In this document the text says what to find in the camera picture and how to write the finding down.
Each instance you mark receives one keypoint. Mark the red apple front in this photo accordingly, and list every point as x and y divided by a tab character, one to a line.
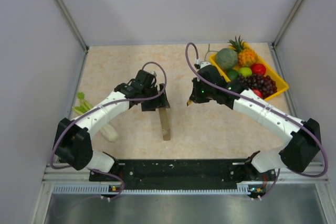
258	93

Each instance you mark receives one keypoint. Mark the green celery stalk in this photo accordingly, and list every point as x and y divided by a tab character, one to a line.
108	131

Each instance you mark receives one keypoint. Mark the brown cardboard express box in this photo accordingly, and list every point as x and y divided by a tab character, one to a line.
165	126

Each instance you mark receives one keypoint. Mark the pineapple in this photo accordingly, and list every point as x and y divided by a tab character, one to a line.
246	56

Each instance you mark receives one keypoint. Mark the light green lime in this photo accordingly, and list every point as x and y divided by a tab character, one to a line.
245	71

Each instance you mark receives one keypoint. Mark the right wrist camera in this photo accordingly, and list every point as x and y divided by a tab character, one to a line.
201	64

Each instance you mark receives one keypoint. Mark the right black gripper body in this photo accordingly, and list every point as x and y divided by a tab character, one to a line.
210	92

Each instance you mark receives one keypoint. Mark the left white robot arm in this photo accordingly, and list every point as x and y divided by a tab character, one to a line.
73	137

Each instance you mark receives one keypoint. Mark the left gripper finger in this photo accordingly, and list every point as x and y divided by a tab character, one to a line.
164	103
149	105

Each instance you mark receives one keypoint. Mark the dark green lime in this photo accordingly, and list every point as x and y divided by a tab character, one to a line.
232	74

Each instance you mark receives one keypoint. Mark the green melon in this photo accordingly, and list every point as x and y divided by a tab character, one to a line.
226	59

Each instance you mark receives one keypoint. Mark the yellow plastic tray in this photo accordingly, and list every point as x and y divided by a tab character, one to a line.
280	83

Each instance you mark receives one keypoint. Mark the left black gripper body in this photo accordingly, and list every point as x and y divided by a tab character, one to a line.
152	89

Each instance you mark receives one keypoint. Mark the yellow utility knife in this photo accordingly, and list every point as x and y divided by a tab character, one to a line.
189	102

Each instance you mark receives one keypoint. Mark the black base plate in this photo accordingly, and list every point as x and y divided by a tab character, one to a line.
187	174

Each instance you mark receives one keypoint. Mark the red apple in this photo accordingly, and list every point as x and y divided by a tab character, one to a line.
258	69
258	93

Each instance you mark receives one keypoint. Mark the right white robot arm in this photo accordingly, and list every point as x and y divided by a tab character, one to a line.
300	138

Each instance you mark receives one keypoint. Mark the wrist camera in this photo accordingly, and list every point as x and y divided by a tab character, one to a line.
153	73
201	64

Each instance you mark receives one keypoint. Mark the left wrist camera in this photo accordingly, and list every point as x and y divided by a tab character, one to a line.
153	73

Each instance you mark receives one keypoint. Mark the white slotted cable duct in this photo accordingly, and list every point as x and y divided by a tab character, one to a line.
101	189

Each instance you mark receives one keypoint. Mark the purple grape bunch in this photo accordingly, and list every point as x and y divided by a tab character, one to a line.
265	84

